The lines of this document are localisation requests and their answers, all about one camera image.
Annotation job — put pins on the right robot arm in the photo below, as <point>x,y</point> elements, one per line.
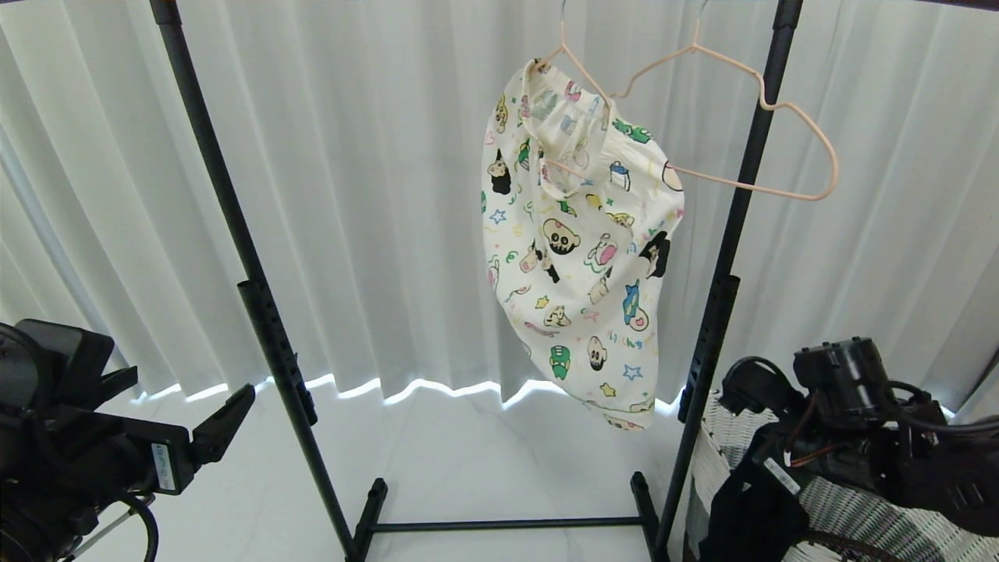
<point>851,382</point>

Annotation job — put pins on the pink clothes hanger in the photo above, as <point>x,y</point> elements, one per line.
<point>780,191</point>
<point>563,35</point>

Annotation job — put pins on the black clothes rack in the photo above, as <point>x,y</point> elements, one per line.
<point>257,312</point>

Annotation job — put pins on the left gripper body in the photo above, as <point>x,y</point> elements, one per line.
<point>94,468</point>

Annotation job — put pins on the white curtain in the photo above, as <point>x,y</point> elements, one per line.
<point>351,195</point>

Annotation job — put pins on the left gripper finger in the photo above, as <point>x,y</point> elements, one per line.
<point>222,429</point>
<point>117,384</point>

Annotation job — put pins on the cream printed garment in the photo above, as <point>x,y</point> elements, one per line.
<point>577,297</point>

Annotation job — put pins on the white laundry basket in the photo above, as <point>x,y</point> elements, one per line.
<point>858,523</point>

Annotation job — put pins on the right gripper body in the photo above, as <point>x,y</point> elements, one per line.
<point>843,460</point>

